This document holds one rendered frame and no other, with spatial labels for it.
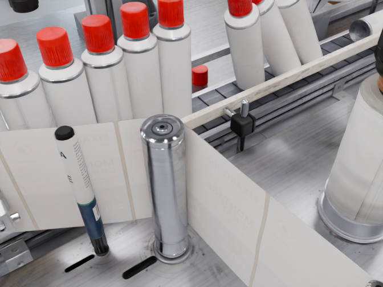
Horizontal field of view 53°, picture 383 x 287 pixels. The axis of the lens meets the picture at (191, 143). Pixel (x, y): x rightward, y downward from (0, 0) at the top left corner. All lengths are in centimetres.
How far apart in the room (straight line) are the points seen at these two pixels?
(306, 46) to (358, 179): 34
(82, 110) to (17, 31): 65
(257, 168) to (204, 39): 49
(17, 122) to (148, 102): 17
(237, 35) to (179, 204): 29
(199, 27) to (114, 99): 56
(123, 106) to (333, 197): 28
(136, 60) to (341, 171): 28
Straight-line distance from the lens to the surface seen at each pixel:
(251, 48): 60
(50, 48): 45
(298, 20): 68
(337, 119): 66
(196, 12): 110
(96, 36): 46
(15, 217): 39
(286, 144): 59
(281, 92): 70
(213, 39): 96
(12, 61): 44
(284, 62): 69
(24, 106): 46
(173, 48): 52
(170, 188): 35
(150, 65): 50
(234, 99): 61
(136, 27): 48
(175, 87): 55
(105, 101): 49
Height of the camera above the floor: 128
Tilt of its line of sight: 43 degrees down
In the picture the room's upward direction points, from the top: 1 degrees counter-clockwise
